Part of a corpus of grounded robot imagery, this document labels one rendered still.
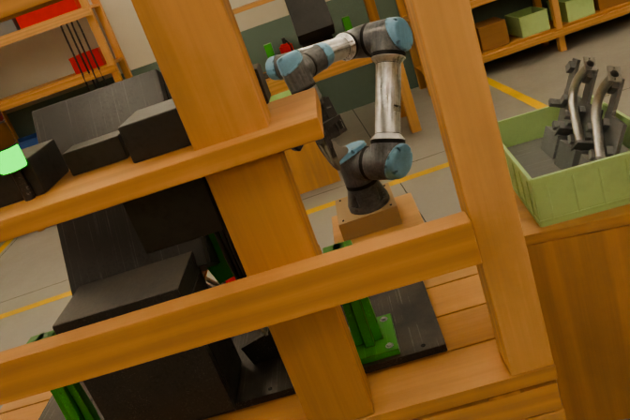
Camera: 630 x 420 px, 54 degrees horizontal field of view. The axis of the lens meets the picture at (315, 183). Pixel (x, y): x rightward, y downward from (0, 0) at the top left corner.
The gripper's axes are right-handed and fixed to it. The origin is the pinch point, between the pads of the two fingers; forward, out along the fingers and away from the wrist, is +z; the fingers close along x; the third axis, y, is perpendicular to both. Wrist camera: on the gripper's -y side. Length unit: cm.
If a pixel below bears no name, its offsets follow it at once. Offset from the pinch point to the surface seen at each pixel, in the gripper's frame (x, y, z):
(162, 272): -24, -57, -7
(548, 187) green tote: -16, 53, 36
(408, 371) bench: -49, -22, 36
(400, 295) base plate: -24.7, -8.0, 32.8
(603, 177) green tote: -23, 67, 41
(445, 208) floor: 180, 114, 114
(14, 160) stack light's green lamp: -42, -68, -45
